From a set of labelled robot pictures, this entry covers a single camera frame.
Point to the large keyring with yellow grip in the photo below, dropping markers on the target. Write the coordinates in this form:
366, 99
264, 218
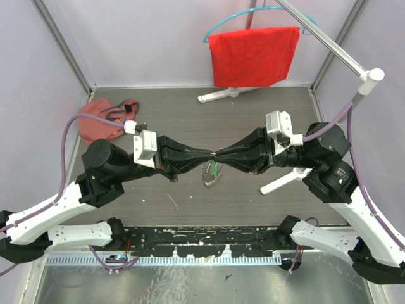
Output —
208, 180

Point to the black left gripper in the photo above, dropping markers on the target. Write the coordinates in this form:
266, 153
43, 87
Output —
174, 158

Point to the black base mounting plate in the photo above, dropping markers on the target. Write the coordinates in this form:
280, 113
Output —
205, 241

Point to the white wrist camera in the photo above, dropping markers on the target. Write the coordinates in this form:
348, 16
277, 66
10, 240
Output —
144, 143
280, 126

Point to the slotted grey cable duct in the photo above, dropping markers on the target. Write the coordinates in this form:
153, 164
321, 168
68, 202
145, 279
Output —
224, 260

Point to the red cloth on hanger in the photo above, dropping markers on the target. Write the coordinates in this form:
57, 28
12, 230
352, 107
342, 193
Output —
252, 58

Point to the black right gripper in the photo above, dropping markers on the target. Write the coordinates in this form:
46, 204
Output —
261, 152

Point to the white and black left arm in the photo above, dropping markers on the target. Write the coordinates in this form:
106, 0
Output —
31, 233

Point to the key with green tag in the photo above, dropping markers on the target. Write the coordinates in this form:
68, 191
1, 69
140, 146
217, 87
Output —
214, 169

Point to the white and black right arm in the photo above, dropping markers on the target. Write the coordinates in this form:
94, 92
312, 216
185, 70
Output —
375, 254

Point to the white garment rack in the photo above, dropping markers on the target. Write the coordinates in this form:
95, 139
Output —
369, 78

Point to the aluminium frame post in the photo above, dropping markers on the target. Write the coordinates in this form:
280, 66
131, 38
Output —
53, 20

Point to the teal clothes hanger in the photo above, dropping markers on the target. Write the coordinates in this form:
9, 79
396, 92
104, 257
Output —
253, 19

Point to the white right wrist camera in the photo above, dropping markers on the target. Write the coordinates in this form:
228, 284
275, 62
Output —
280, 126

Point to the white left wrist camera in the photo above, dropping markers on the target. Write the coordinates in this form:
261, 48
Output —
144, 143

